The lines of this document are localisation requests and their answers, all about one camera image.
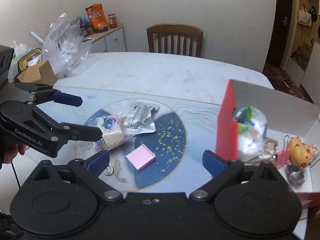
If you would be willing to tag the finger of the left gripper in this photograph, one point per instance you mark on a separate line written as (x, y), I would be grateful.
(81, 132)
(67, 99)

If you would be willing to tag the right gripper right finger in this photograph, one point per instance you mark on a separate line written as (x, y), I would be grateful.
(225, 173)

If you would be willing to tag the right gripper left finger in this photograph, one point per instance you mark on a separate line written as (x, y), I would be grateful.
(87, 174)

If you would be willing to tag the blueberry snack bag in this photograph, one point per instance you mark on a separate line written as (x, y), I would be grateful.
(114, 131)

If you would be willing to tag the pink sticky note pad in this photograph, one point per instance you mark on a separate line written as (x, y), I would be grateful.
(141, 157)

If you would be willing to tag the tissue pack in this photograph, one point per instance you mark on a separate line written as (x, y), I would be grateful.
(251, 132)

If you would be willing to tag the pink binder clip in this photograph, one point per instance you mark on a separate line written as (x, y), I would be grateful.
(283, 157)

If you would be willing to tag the silver candy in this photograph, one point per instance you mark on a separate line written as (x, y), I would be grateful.
(295, 175)

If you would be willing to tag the yellow plush toy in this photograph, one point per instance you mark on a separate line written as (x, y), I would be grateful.
(300, 154)

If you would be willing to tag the tiger striped plush toy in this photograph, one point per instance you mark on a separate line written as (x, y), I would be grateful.
(315, 150)

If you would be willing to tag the person's left hand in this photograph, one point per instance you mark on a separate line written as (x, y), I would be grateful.
(10, 150)

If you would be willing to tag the brown cardboard box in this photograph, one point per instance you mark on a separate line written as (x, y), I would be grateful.
(41, 73)

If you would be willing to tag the clear plastic bag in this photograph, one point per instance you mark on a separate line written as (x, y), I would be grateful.
(63, 48)

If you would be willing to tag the silver foil packet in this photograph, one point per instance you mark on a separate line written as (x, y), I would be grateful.
(139, 119)

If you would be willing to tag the blue patterned table mat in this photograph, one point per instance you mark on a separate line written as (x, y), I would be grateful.
(184, 130)

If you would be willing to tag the white drawer cabinet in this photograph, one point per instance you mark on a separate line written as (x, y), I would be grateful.
(112, 40)

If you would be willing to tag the red and white cardboard box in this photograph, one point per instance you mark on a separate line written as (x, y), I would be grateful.
(286, 115)

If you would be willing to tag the orange snack bag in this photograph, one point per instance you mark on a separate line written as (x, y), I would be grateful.
(96, 16)

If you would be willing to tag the red lid jar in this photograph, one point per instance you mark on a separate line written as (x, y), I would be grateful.
(112, 21)

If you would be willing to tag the white storage cabinets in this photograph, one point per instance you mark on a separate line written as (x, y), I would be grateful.
(302, 60)

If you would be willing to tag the brown wooden chair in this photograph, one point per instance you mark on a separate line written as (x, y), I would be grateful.
(178, 39)

